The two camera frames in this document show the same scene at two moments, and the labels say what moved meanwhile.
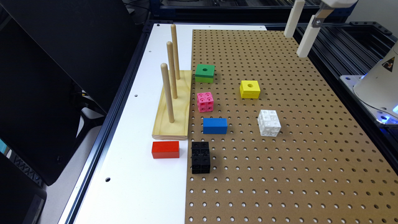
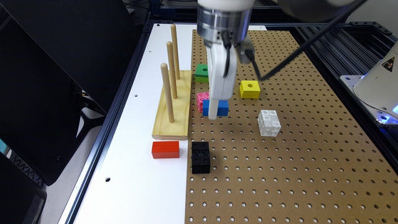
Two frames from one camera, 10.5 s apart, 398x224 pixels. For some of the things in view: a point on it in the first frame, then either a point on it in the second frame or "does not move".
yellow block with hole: x=249 y=89 does not move
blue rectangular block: x=214 y=126 → x=222 y=107
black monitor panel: x=52 y=53 does not move
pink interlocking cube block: x=205 y=102 does not move
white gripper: x=311 y=33 → x=223 y=88
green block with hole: x=204 y=73 does not move
